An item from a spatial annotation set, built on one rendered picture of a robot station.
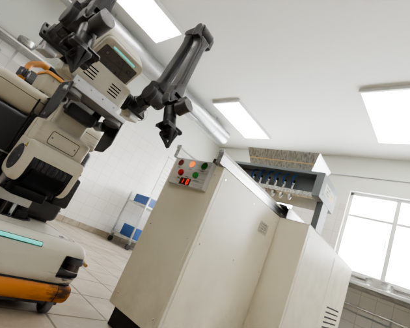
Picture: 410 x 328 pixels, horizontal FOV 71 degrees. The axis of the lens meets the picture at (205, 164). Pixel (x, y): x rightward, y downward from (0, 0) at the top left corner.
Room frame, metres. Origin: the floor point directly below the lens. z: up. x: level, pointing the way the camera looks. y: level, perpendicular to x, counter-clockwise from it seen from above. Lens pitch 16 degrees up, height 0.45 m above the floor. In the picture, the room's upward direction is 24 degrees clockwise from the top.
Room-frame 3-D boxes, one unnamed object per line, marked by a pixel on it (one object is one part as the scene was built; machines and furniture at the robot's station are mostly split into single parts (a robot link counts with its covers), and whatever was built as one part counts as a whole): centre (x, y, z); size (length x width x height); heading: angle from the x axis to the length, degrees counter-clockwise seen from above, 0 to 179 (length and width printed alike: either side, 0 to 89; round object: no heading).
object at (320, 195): (1.98, -0.56, 1.01); 0.72 x 0.33 x 0.34; 46
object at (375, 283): (3.68, -2.68, 0.94); 0.33 x 0.33 x 0.12
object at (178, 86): (1.16, 0.25, 1.18); 0.11 x 0.06 x 0.43; 139
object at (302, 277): (2.33, -0.89, 0.42); 1.28 x 0.72 x 0.84; 136
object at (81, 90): (1.11, 0.52, 0.77); 0.28 x 0.16 x 0.22; 138
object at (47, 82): (1.38, 0.82, 0.87); 0.23 x 0.15 x 0.11; 138
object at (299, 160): (1.98, -0.56, 1.25); 0.56 x 0.29 x 0.14; 46
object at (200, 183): (1.36, 0.04, 0.77); 0.24 x 0.04 x 0.14; 46
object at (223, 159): (1.96, -0.74, 0.87); 2.01 x 0.03 x 0.07; 136
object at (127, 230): (5.50, 0.59, 0.29); 0.56 x 0.38 x 0.20; 141
